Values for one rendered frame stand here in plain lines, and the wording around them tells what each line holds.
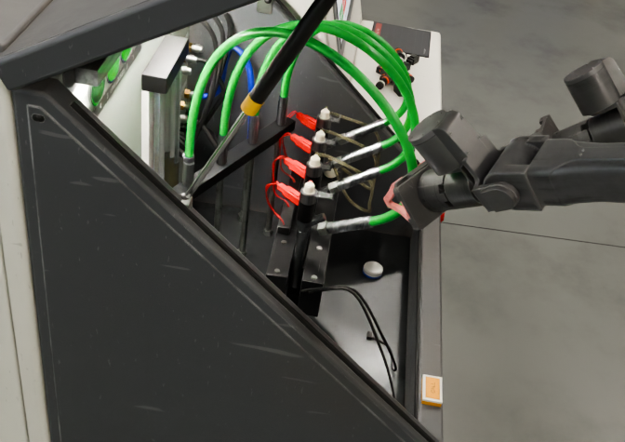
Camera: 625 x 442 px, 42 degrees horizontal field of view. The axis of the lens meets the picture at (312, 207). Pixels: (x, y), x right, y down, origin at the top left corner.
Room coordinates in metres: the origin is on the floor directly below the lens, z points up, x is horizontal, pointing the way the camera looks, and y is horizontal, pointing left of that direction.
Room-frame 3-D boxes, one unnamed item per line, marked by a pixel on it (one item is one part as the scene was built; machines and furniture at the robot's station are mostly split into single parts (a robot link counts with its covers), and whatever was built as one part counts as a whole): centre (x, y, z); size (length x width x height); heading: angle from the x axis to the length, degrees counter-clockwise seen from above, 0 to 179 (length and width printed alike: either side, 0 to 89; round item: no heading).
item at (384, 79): (1.81, -0.16, 1.01); 0.23 x 0.11 x 0.06; 179
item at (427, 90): (1.78, -0.16, 0.97); 0.70 x 0.22 x 0.03; 179
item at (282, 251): (1.20, 0.01, 0.91); 0.34 x 0.10 x 0.15; 179
